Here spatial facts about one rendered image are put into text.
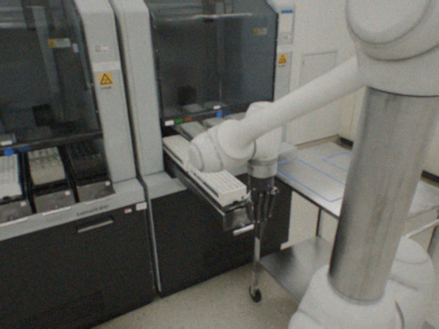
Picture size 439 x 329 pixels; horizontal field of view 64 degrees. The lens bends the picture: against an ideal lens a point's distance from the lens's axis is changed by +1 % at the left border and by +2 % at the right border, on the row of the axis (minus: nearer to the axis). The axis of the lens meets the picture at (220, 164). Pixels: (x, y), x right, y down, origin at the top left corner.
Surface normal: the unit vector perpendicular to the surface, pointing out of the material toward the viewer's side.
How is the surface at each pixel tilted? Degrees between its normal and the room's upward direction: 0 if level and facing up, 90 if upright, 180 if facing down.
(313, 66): 90
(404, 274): 51
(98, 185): 90
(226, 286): 0
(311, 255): 0
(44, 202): 90
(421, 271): 56
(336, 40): 90
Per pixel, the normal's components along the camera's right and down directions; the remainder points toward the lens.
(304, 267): -0.01, -0.90
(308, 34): 0.48, 0.37
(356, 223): -0.76, 0.29
